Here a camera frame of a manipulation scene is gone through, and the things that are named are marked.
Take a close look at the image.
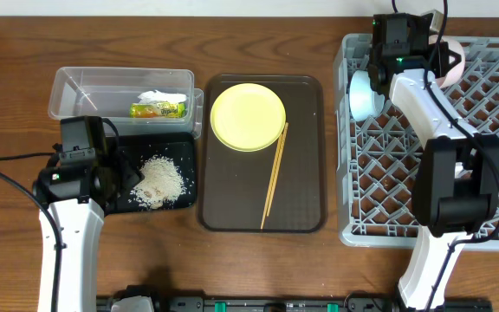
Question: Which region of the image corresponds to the white rice bowl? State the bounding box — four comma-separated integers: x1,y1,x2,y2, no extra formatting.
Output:
431,36,465,88

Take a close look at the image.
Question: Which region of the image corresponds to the light blue bowl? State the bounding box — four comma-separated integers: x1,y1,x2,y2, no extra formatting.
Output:
348,70,386,122

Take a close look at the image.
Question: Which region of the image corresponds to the rice pile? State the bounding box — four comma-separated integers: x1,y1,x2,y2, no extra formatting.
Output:
131,155,186,210

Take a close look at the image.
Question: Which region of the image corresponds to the green snack wrapper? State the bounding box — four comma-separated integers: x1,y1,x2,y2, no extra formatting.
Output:
130,101,185,118

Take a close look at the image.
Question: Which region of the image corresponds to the white tissue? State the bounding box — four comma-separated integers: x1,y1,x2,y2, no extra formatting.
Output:
138,90,187,104

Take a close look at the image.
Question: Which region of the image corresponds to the wooden chopstick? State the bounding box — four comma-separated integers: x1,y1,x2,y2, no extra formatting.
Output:
266,122,289,217
260,122,289,230

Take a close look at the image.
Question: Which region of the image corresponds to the yellow round plate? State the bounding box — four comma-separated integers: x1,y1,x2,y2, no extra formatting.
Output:
211,83,287,152

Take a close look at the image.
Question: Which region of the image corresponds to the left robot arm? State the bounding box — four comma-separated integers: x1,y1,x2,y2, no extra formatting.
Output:
33,116,143,311

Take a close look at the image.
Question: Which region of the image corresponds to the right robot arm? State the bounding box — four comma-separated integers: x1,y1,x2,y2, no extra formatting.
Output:
367,10,499,311

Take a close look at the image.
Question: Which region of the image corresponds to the black waste tray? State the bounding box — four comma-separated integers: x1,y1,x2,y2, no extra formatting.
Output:
105,133,197,215

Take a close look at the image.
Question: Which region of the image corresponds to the grey plastic dishwasher rack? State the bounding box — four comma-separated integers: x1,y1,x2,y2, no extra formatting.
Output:
334,34,499,251

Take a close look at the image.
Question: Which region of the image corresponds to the clear plastic bin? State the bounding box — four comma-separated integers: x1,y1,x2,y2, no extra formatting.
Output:
48,67,204,138

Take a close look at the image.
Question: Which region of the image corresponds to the dark brown serving tray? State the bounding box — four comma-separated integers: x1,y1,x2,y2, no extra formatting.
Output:
198,75,327,233

